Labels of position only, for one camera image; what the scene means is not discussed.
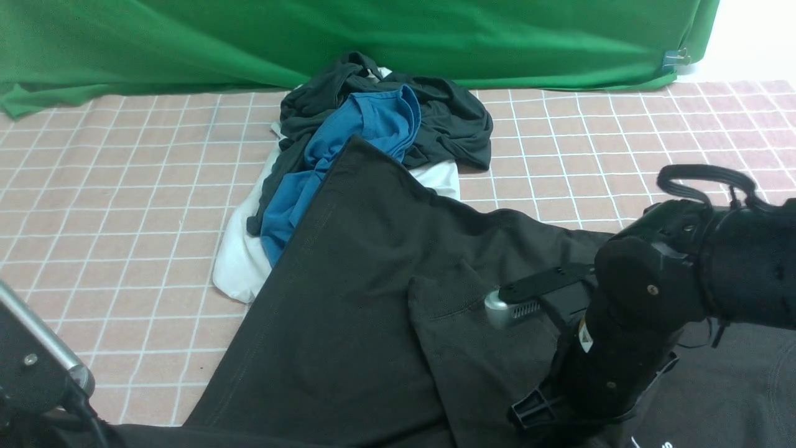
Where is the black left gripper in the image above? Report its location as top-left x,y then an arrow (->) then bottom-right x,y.
1,399 -> 94,447

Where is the blue binder clip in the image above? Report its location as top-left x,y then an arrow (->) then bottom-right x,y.
660,47 -> 692,73

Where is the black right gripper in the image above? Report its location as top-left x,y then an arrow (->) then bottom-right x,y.
507,300 -> 685,433

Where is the dark gray long-sleeved shirt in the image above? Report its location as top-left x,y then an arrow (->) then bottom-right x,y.
107,138 -> 794,447

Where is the white shirt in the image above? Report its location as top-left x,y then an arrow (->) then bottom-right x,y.
213,65 -> 461,304

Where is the blue shirt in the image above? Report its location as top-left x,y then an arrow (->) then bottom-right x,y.
260,86 -> 423,267

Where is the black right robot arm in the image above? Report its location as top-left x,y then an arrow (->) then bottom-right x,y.
484,164 -> 794,446

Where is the green backdrop cloth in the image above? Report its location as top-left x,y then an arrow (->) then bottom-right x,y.
1,1 -> 719,119

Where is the dark teal gray shirt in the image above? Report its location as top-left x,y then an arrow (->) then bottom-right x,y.
244,53 -> 494,243

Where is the pink checkered tablecloth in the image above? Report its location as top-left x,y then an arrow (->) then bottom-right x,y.
1,80 -> 794,436

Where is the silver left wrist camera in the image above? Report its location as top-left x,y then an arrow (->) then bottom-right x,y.
1,282 -> 96,414

